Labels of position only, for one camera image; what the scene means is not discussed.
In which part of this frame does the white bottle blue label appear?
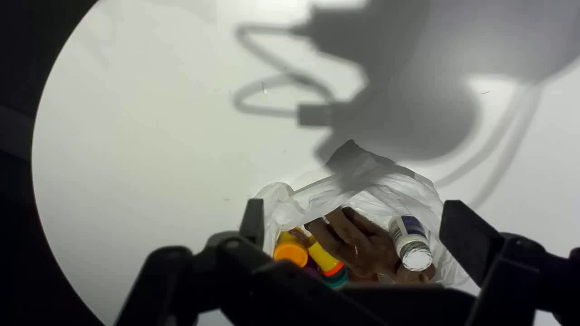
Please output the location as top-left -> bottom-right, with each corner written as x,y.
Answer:
387,214 -> 434,274

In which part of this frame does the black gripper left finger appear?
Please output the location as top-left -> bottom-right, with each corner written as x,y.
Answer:
113,198 -> 340,326

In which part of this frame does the clear plastic bag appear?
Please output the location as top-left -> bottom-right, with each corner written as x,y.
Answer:
251,140 -> 485,298

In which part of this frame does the yellow tub red-orange lid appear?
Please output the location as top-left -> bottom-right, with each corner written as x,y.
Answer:
302,236 -> 345,281

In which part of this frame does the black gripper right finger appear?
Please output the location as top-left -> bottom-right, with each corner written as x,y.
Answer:
438,200 -> 580,326

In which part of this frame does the brown plush moose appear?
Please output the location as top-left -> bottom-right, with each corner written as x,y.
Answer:
304,207 -> 438,287

